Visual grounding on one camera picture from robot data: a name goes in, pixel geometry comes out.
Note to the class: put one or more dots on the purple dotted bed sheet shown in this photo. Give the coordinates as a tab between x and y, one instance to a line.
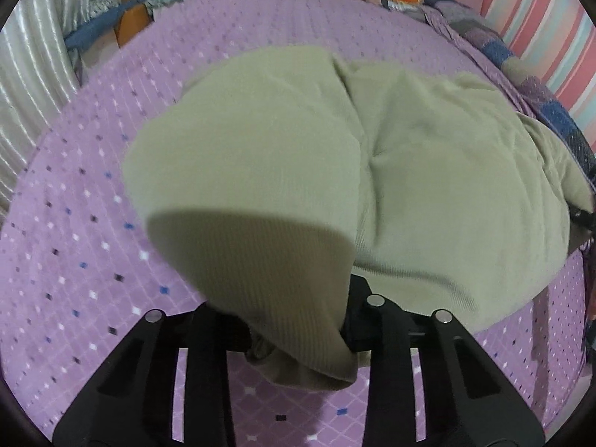
77	270

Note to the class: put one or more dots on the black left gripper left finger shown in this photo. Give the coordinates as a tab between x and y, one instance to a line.
129	400

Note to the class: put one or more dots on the khaki padded jacket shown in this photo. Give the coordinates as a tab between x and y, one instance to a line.
282	171

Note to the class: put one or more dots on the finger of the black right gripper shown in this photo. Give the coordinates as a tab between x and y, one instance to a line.
583	222

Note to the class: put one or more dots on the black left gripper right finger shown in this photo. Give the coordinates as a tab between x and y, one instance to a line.
431	382

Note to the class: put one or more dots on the purple blue patchwork quilt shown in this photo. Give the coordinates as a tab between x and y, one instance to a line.
526	69

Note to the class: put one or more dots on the blue cloth on chair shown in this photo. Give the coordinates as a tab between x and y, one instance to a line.
83	38

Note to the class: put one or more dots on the silver striped curtain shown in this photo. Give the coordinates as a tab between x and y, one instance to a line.
37	78

